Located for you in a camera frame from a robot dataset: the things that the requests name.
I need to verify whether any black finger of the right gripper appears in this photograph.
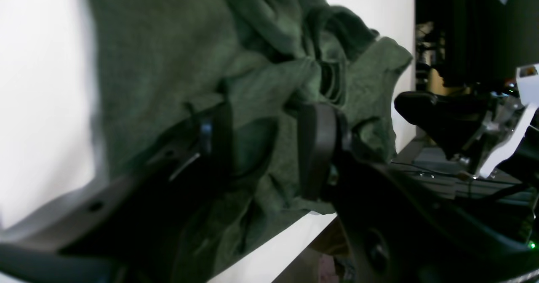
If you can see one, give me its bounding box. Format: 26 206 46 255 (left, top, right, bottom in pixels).
394 91 497 161

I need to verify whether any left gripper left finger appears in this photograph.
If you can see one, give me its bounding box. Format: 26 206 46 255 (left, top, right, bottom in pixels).
1 102 232 283

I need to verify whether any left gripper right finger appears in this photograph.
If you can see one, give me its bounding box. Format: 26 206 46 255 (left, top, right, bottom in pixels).
298 103 538 283

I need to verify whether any green long-sleeve shirt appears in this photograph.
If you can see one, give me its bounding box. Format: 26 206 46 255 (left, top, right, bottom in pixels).
88 0 412 283

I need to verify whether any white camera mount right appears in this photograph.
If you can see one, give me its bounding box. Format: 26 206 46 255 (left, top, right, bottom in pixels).
475 64 538 178

